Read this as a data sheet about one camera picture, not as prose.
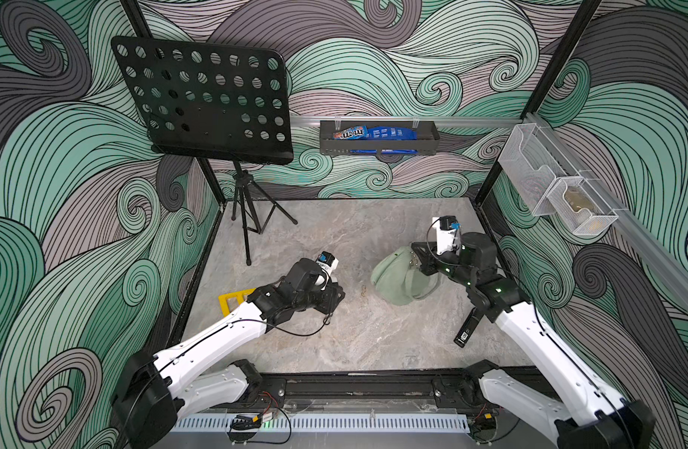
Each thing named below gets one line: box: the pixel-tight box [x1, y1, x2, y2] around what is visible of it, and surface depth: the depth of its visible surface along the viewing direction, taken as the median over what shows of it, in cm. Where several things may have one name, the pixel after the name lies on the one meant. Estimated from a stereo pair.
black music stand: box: [112, 35, 299, 266], surface depth 69 cm
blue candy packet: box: [331, 125, 418, 141], surface depth 94 cm
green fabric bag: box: [371, 246, 441, 306], surface depth 77 cm
